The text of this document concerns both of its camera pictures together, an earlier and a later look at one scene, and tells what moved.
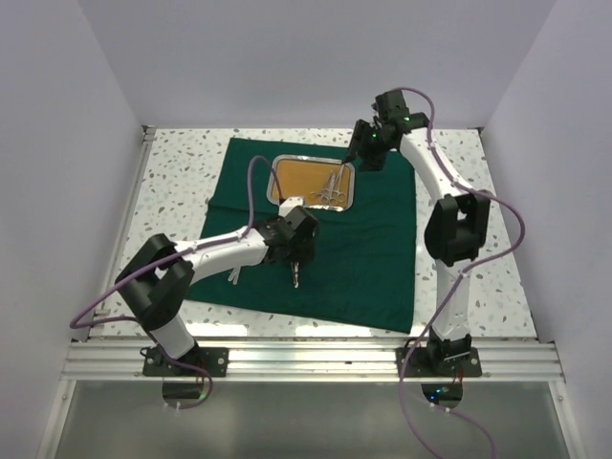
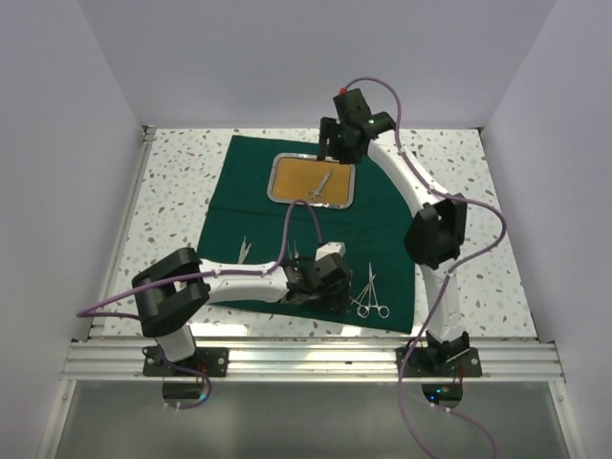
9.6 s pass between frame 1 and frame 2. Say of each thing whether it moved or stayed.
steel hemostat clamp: moved
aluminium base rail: stayed
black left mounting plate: stayed
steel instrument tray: stayed
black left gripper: moved
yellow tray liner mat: stayed
